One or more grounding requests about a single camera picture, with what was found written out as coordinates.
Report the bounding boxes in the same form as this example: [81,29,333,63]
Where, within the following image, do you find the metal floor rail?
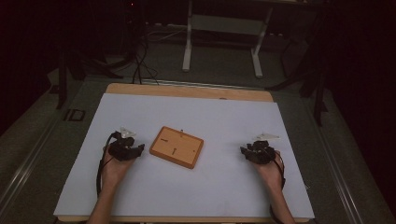
[304,99,366,224]
[0,118,64,216]

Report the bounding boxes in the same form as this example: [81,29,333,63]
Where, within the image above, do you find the white table mat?
[52,92,316,220]

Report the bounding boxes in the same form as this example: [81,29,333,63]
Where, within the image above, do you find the black floor bracket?
[63,108,87,122]

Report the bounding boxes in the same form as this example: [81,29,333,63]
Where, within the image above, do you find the wooden table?
[57,82,313,224]

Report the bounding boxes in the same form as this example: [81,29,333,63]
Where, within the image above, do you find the white metal table frame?
[181,0,276,79]

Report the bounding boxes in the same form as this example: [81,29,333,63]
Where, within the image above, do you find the person's left hand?
[101,150,138,189]

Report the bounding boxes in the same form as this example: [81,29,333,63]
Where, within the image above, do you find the black stand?
[264,36,332,127]
[54,46,125,110]

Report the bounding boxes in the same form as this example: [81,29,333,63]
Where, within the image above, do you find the person's right hand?
[251,150,286,191]

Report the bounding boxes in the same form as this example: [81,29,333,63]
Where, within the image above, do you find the black floor cables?
[132,31,161,86]

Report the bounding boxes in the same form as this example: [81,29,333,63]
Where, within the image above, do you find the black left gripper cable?
[95,132,123,198]

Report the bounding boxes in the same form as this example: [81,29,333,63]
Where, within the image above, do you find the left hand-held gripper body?
[107,125,142,162]

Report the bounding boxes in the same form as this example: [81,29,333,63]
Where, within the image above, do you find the wooden box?
[148,125,205,170]

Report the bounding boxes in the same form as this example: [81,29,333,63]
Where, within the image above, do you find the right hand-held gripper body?
[246,133,281,165]

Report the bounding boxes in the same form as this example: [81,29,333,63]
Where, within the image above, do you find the white power strip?
[146,21,189,32]

